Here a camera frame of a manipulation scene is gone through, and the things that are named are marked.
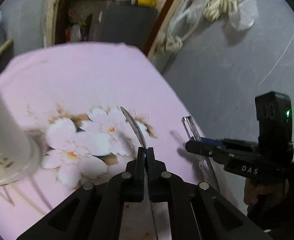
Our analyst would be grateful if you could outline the metal fork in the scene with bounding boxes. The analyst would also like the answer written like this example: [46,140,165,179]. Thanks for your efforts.
[182,116,221,193]

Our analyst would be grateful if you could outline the metal spoon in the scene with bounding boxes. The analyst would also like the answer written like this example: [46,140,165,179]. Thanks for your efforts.
[120,106,160,240]

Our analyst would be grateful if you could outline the white utensil holder cup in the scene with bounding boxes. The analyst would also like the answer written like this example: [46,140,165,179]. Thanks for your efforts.
[0,94,41,185]

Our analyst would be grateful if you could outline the right hand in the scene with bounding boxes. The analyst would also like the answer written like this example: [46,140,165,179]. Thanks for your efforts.
[244,179,268,205]

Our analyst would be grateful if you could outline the pink floral cloth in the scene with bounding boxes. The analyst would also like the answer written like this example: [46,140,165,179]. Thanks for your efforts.
[0,43,207,239]

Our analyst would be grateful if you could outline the white gloves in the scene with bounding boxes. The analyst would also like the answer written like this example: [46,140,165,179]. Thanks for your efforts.
[203,0,242,22]

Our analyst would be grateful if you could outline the grey cabinet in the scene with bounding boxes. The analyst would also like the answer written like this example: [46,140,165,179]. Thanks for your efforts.
[91,2,158,50]

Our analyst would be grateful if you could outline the yellow bowl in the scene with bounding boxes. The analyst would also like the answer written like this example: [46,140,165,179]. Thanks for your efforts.
[137,0,157,8]

